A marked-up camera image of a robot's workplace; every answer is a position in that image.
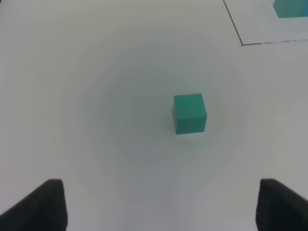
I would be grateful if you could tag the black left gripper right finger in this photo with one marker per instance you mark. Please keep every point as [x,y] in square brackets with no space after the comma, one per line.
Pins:
[279,208]

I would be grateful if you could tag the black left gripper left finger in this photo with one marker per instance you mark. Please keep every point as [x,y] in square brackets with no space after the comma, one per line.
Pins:
[44,209]

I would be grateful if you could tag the blue template cube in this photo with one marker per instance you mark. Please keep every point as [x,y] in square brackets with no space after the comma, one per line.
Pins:
[304,10]

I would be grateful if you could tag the green template cube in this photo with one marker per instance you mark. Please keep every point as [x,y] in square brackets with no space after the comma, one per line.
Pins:
[288,8]

